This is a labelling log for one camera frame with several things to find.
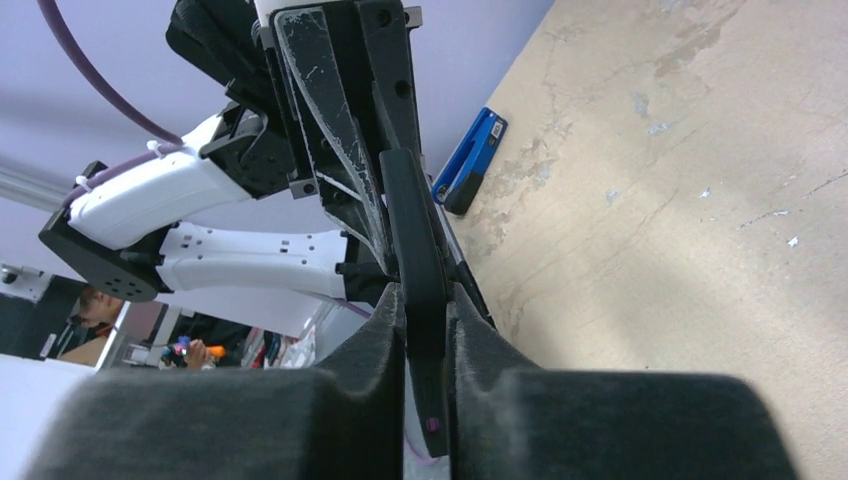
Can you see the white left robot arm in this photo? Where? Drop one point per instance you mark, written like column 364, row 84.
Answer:
column 127, row 231

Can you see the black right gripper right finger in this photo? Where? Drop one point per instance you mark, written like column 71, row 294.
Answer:
column 516, row 420

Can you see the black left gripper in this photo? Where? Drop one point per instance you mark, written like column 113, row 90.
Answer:
column 317, row 91

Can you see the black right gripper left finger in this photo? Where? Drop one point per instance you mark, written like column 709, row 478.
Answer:
column 339, row 419

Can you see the blue black hand tool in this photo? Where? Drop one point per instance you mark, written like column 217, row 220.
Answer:
column 456, row 186

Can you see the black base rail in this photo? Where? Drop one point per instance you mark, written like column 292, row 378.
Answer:
column 460, row 269

